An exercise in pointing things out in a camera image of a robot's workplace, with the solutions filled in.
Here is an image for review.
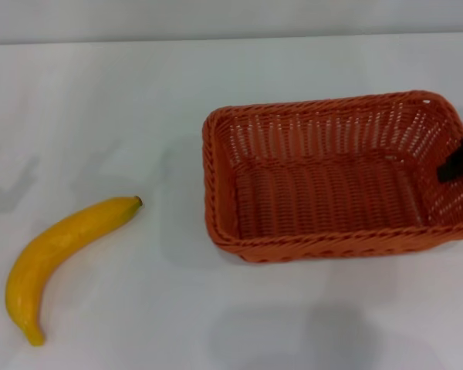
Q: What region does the orange woven plastic basket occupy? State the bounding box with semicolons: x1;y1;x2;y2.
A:
201;90;463;264

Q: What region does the yellow banana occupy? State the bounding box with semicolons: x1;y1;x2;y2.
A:
5;196;144;347

